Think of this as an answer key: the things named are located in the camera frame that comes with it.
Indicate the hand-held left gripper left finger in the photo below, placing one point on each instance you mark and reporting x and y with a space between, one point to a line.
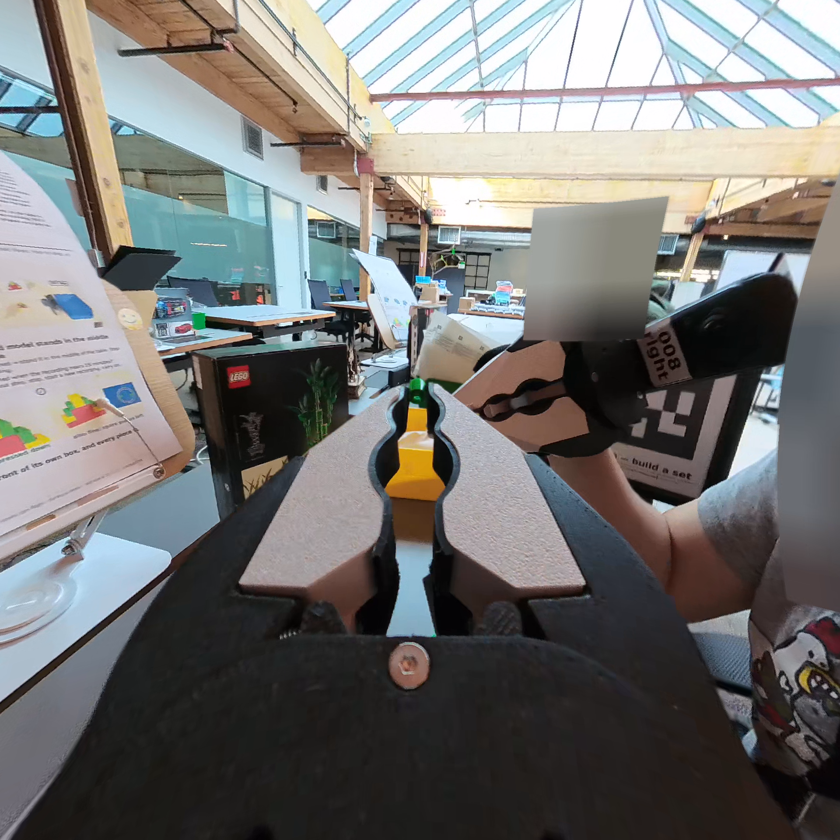
321 518

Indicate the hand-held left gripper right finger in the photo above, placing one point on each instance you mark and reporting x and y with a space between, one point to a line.
505 518

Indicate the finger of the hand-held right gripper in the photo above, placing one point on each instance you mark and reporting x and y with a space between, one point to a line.
548 426
525 367

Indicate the green lego bamboo stalk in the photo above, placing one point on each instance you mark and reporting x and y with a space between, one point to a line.
416 392

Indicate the white folded papers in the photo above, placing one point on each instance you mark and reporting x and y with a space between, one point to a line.
459 348

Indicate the yellow plastic bin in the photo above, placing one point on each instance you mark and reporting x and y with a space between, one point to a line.
413 472

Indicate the black framed marker sign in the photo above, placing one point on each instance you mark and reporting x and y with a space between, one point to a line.
676 420

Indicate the black bamboo print box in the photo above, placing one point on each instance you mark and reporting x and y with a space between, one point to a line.
275 407

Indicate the tilted instruction board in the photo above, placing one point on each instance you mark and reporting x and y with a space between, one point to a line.
387 289

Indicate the person's grey printed shirt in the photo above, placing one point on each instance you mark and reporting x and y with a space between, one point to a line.
741 518

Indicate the wooden document stand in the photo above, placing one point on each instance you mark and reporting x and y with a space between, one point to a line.
118 564

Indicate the wooden top office desk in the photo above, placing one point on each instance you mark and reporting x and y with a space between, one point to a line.
262 316

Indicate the toy car box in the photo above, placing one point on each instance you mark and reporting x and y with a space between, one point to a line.
174 315

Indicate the black folded panel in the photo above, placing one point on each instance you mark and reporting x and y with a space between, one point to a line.
141 266

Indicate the printed instruction sheet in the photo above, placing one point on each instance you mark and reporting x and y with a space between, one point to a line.
59 328

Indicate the wooden support post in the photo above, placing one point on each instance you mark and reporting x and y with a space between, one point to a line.
85 131

